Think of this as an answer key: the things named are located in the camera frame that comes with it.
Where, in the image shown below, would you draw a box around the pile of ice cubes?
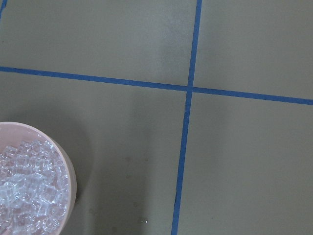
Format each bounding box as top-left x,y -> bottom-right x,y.
0,140 -> 69,235

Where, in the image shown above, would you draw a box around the pink bowl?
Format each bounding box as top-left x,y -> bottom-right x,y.
0,122 -> 77,235

